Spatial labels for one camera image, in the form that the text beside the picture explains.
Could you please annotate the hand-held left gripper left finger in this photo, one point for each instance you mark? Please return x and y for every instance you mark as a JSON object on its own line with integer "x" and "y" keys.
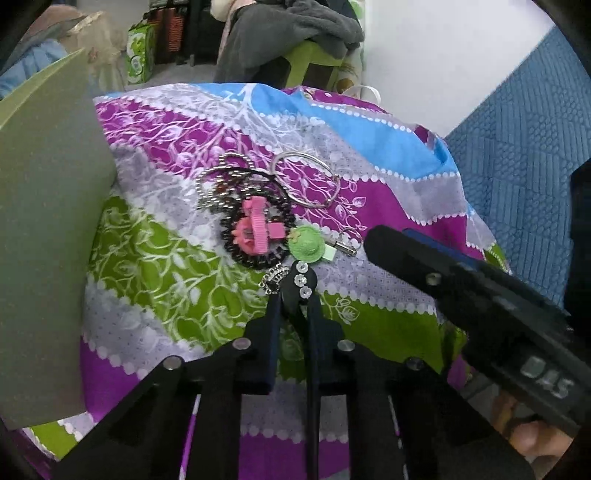
{"x": 276, "y": 332}

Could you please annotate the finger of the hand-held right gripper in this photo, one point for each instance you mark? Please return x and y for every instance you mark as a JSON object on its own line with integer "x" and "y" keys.
{"x": 438, "y": 244}
{"x": 406, "y": 258}

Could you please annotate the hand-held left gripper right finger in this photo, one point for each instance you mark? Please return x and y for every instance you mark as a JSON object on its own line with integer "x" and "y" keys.
{"x": 316, "y": 341}

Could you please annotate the black hair clip clear flowers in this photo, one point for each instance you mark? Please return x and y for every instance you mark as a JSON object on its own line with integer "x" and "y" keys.
{"x": 302, "y": 279}

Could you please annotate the person's right hand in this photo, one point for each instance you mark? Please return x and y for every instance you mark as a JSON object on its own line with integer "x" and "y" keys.
{"x": 538, "y": 438}

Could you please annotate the colourful printed blanket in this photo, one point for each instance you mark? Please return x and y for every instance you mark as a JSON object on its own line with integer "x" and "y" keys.
{"x": 392, "y": 207}

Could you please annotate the silver crown brooch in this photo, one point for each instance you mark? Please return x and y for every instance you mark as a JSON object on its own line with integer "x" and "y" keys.
{"x": 273, "y": 277}

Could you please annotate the green hat hair clip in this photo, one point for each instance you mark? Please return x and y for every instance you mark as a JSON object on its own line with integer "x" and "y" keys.
{"x": 305, "y": 244}

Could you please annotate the pink flower hair clip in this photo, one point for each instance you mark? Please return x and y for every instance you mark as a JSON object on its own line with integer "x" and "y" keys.
{"x": 242, "y": 237}

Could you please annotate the pink bow hair clip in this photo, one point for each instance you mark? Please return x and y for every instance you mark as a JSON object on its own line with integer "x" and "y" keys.
{"x": 261, "y": 226}

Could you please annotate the blue quilted cover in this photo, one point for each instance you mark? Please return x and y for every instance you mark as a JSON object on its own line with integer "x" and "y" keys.
{"x": 517, "y": 138}

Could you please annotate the white floral fabric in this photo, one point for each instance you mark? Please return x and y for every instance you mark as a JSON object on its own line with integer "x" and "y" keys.
{"x": 348, "y": 76}

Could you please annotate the green plastic stool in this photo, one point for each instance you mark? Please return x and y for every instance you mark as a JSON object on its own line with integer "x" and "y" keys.
{"x": 318, "y": 57}

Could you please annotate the olive green foam board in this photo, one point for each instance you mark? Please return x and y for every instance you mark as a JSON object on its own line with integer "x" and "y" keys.
{"x": 46, "y": 240}

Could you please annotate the grey fleece cloth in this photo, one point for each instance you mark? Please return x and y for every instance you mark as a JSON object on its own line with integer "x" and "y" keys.
{"x": 286, "y": 27}

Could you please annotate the black suitcase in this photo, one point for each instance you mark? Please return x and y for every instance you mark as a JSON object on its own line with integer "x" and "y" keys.
{"x": 199, "y": 32}

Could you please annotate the green printed box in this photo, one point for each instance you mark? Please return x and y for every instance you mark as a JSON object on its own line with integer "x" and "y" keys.
{"x": 138, "y": 55}

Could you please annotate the red ribbed suitcase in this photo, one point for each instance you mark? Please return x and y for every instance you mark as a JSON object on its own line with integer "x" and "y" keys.
{"x": 168, "y": 32}

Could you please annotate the beige lace fabric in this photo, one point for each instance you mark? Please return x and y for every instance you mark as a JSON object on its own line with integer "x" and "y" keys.
{"x": 97, "y": 50}

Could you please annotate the light blue cloth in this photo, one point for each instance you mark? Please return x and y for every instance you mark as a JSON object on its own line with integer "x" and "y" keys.
{"x": 27, "y": 69}

